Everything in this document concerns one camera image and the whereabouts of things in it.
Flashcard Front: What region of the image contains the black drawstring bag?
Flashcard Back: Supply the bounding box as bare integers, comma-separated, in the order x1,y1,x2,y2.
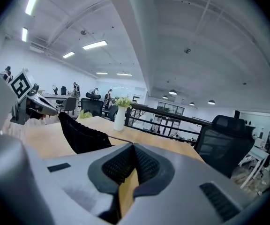
58,111,113,155

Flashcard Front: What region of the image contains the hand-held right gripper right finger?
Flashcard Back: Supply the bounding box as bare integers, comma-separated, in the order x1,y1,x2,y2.
125,143,251,225

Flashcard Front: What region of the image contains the white table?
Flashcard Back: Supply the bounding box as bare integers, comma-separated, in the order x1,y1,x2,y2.
239,146,270,189

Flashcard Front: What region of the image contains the white ceramic vase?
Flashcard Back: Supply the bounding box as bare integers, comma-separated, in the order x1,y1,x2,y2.
113,105,127,132

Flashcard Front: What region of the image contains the ceiling air conditioner unit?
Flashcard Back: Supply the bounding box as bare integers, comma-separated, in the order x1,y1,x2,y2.
29,42,45,54

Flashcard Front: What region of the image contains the grey office chair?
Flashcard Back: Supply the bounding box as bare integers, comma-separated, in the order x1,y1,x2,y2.
56,97,78,116

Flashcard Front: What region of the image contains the black high-back office chair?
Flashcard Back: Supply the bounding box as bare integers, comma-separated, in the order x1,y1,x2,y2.
80,92,104,118

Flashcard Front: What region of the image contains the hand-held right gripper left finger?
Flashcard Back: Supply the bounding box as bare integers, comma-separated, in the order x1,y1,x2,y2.
30,143,136,225

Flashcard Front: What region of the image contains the thin dark bag drawstring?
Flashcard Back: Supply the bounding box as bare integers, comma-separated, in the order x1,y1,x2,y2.
107,135,134,144

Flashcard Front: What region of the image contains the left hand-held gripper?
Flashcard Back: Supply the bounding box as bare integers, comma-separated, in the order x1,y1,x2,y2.
8,68,59,126

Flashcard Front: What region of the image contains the pale yellow flower bunch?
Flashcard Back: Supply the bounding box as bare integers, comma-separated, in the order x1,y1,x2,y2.
113,97,132,108

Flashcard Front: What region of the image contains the black mesh office chair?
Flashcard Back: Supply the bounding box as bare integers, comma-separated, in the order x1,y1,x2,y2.
193,114,255,178

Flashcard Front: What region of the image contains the black metal railing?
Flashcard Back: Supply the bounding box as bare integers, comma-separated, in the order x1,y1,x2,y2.
125,103,212,148

